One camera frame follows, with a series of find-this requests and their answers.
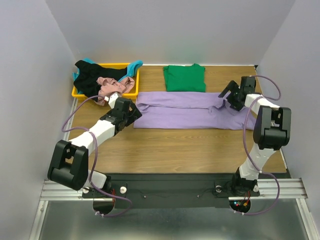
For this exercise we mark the pink t shirt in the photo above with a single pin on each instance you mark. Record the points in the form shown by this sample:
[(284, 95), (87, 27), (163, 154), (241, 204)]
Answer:
[(109, 86)]

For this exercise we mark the purple t shirt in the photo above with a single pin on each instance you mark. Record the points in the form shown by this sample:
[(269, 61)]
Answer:
[(187, 110)]

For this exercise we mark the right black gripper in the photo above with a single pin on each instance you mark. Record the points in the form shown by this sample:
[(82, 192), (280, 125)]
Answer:
[(231, 94)]

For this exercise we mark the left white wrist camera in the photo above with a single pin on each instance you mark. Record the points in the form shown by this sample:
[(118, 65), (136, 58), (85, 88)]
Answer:
[(111, 100)]

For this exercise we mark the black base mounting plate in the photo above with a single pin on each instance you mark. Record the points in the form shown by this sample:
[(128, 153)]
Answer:
[(155, 191)]

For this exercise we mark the black t shirt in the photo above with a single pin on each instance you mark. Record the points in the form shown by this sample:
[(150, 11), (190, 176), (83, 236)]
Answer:
[(88, 74)]

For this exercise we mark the left side aluminium rail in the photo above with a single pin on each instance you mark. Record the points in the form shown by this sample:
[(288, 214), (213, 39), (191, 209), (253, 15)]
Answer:
[(65, 153)]

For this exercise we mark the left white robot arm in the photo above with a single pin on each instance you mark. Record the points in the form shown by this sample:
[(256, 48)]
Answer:
[(73, 161)]

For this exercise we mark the folded green t shirt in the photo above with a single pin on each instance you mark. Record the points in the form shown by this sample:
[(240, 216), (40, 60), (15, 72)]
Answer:
[(178, 78)]

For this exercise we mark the teal t shirt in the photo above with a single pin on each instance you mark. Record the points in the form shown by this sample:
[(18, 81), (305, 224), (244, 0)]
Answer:
[(130, 70)]

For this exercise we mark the yellow plastic bin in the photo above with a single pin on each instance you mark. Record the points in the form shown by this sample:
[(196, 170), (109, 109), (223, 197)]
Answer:
[(132, 94)]

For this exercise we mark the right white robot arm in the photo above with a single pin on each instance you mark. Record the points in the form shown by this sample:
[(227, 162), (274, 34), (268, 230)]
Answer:
[(272, 131)]

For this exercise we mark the aluminium frame rail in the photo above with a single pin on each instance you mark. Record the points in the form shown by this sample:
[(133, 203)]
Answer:
[(290, 188)]

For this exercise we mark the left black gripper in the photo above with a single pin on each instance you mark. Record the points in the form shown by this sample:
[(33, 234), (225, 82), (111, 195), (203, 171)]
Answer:
[(134, 114)]

